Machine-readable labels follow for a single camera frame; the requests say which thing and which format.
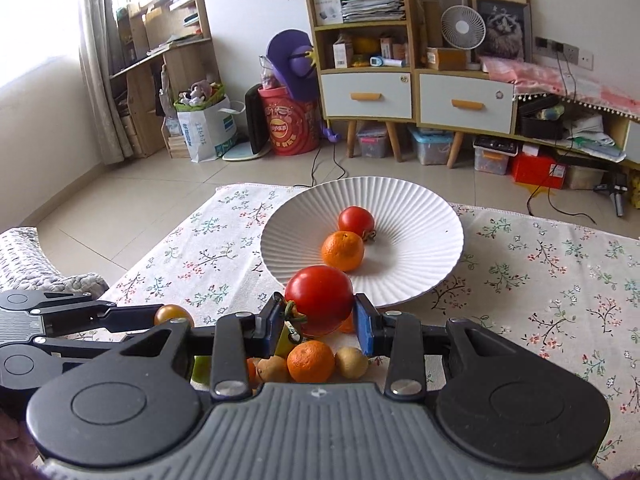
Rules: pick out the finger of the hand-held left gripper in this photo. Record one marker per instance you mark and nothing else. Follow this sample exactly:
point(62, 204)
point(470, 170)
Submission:
point(85, 349)
point(100, 317)

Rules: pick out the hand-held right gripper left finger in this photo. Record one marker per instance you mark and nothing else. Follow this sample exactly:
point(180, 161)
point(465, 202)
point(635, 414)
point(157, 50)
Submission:
point(272, 329)

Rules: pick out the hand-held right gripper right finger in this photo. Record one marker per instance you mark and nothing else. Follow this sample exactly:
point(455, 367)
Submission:
point(365, 331)

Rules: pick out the small potato front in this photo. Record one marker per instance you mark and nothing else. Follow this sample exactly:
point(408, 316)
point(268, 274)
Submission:
point(351, 363)

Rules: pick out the brown longan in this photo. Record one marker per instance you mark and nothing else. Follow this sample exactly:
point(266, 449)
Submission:
point(274, 369)

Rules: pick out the orange mandarin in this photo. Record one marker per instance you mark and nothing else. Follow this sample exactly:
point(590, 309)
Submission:
point(342, 251)
point(310, 361)

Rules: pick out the red tomato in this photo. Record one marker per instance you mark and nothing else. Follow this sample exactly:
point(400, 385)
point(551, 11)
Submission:
point(320, 295)
point(355, 222)

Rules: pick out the small orange-green tomato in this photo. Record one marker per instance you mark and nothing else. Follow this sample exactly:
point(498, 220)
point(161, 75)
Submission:
point(172, 314)

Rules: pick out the white ribbed plate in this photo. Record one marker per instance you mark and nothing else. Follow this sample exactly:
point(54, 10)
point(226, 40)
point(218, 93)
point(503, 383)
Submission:
point(410, 240)

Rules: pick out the small mandarin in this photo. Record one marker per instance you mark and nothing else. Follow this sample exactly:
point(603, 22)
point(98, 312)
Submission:
point(251, 371)

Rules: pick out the grey fleece blanket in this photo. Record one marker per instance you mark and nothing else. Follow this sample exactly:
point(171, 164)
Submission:
point(30, 260)

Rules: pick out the floral tablecloth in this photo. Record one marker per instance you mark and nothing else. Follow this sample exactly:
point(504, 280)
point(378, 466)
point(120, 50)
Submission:
point(525, 285)

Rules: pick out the light blue scale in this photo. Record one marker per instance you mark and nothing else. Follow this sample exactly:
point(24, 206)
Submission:
point(239, 152)

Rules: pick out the small clear storage box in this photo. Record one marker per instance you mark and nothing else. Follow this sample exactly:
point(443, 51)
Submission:
point(372, 142)

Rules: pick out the blue-lid clear storage box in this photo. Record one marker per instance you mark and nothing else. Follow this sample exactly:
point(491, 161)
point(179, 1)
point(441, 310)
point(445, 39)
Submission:
point(430, 147)

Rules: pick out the purple toy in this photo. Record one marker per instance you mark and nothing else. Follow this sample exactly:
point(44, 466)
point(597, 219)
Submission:
point(331, 135)

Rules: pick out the red printed bucket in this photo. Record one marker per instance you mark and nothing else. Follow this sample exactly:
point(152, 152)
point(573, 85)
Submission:
point(292, 127)

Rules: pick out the black flat panel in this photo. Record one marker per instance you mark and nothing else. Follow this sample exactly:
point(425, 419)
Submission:
point(256, 120)

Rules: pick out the white paper bag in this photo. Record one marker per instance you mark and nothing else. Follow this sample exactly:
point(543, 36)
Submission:
point(210, 127)

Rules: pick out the black-lid clear storage box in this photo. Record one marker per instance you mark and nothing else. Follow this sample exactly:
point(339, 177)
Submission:
point(495, 157)

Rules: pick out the red box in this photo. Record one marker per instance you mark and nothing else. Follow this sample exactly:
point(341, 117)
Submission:
point(537, 170)

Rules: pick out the tall wooden cabinet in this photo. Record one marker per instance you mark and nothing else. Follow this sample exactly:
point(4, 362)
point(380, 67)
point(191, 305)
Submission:
point(367, 92)

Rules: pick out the stuffed toys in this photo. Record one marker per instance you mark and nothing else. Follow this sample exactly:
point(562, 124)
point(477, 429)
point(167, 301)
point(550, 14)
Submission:
point(197, 92)

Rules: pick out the low wooden cabinet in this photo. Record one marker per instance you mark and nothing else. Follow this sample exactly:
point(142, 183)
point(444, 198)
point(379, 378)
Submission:
point(465, 100)

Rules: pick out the grey curtain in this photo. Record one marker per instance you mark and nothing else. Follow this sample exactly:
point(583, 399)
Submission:
point(100, 60)

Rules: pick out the clear plastic tub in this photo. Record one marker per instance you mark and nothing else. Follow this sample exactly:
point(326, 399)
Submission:
point(585, 176)

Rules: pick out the purple hat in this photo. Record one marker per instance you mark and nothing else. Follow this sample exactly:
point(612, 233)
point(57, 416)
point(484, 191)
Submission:
point(290, 60)

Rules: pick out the white forehead thermometer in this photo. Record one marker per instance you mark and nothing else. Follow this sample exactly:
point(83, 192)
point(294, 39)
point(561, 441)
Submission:
point(387, 62)

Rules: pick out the wooden bookshelf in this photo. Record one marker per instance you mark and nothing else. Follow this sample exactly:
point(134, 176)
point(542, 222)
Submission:
point(185, 60)

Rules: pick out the black case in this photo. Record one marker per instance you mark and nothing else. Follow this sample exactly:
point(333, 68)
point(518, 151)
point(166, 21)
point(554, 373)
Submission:
point(540, 120)

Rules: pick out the white medicine box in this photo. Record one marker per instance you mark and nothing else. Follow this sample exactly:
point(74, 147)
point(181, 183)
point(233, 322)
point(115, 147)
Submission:
point(342, 52)

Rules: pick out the small orange boxes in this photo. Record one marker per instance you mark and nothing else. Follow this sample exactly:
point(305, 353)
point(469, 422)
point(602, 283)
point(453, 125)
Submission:
point(395, 49)

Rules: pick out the cardboard box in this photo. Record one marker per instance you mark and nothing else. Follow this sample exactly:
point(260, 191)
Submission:
point(445, 58)

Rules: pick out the black handheld tool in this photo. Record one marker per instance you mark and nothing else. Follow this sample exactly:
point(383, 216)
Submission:
point(617, 195)

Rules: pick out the loose papers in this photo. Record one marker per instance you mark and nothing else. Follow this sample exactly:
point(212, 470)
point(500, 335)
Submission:
point(595, 135)

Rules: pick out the pink cloth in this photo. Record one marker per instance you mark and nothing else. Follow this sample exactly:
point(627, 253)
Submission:
point(550, 82)

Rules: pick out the small white fan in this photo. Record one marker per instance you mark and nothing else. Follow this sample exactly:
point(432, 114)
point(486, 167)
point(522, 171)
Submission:
point(462, 27)

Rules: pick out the stack of papers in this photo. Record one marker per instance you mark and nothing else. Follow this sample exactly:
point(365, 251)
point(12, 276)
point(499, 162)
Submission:
point(372, 7)

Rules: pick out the white carton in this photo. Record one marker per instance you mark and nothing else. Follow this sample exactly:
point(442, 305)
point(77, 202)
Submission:
point(327, 7)

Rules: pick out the framed cat picture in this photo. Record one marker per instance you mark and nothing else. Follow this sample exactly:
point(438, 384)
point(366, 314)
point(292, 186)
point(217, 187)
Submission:
point(505, 25)

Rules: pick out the wall sockets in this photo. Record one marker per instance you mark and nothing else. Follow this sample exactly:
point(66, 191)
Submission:
point(570, 52)

